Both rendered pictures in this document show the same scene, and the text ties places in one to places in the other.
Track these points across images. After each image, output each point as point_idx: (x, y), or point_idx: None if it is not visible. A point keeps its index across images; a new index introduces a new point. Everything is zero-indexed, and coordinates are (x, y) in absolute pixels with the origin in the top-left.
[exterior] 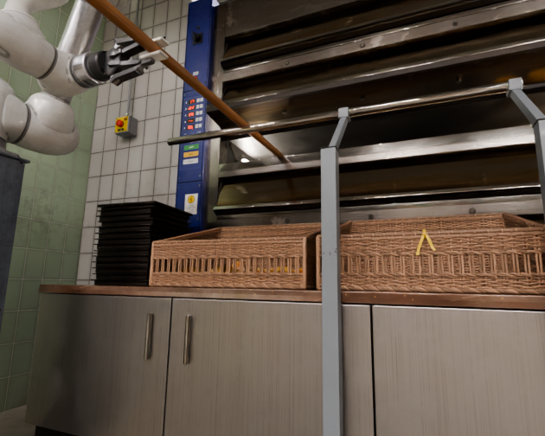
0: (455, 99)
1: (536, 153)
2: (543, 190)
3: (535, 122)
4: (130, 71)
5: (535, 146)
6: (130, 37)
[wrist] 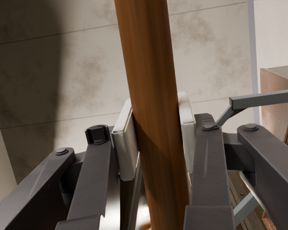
0: (189, 178)
1: (249, 106)
2: (274, 99)
3: (232, 102)
4: (279, 143)
5: (245, 107)
6: (18, 189)
